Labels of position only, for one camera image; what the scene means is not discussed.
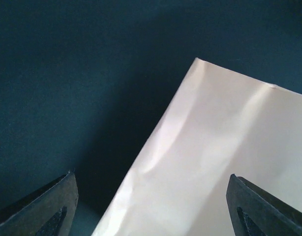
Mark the orange paper bag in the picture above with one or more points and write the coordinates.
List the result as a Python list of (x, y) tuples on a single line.
[(218, 123)]

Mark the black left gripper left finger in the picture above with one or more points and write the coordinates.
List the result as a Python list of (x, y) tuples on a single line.
[(48, 211)]

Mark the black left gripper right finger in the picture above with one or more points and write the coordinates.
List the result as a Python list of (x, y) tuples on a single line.
[(256, 212)]

